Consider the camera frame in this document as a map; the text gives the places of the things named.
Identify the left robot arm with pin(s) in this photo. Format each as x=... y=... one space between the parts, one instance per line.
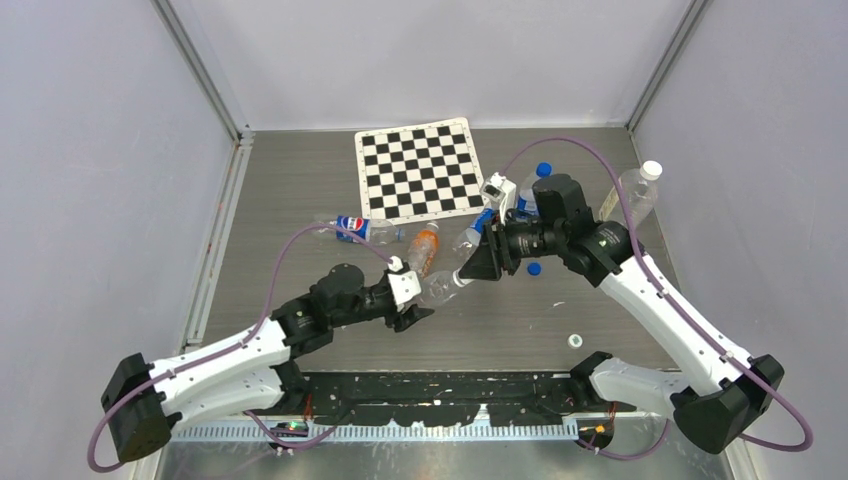
x=147 y=402

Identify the tall bottle white cap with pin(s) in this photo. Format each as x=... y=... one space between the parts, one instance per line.
x=640 y=187

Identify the checkerboard mat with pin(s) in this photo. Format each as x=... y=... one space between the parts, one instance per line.
x=418 y=173

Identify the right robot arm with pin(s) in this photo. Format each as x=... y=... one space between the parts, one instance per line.
x=719 y=390

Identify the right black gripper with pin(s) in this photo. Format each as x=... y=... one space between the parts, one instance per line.
x=493 y=255

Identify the crushed Pepsi bottle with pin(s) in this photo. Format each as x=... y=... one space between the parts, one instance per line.
x=375 y=231

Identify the blue label Pepsi bottle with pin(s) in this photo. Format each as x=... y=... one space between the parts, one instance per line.
x=469 y=238

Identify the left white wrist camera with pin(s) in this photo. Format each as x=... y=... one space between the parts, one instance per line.
x=403 y=282

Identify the white blue bottle cap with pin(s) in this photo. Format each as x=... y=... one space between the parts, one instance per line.
x=458 y=281

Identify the orange drink bottle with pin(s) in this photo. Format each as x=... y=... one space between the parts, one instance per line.
x=423 y=249

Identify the clear plastic bottle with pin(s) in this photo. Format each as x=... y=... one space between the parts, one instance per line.
x=437 y=290

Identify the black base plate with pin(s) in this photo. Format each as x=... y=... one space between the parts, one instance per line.
x=534 y=399

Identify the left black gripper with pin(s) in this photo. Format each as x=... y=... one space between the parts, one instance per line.
x=401 y=320

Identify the clear Pepsi bottle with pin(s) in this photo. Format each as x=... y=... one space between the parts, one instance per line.
x=526 y=198

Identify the white green bottle cap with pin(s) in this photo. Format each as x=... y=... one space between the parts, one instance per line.
x=575 y=341

